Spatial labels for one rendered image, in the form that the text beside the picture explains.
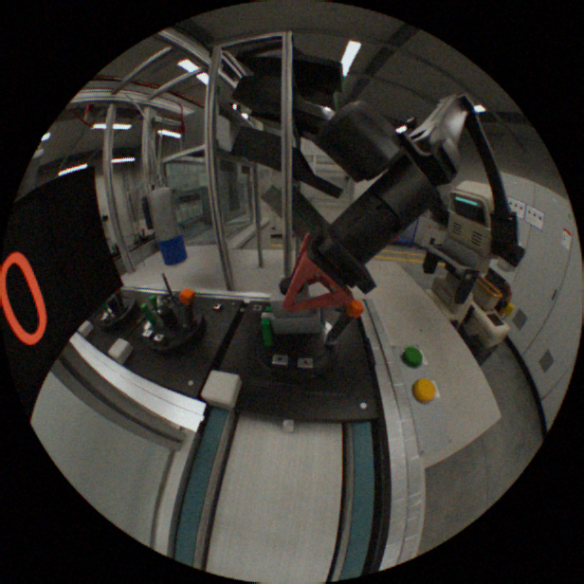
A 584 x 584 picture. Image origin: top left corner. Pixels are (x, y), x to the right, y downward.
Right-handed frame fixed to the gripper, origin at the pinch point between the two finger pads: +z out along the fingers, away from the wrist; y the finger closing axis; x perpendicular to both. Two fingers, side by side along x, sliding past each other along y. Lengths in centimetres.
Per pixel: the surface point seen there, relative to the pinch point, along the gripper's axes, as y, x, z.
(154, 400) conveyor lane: 15.1, -8.0, 22.3
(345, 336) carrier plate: -3.2, 14.3, 2.2
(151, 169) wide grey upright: -78, -108, 37
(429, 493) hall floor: 55, 141, 22
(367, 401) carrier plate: 9.3, 15.9, 0.8
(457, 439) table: 18.6, 42.7, -7.4
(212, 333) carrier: -0.6, -4.8, 18.3
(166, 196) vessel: -57, -67, 35
